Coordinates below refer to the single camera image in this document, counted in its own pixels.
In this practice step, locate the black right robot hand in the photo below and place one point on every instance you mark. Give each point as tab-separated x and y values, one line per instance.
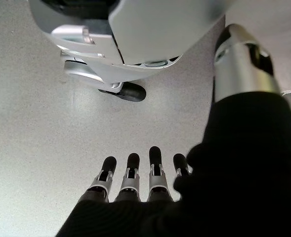
234	185

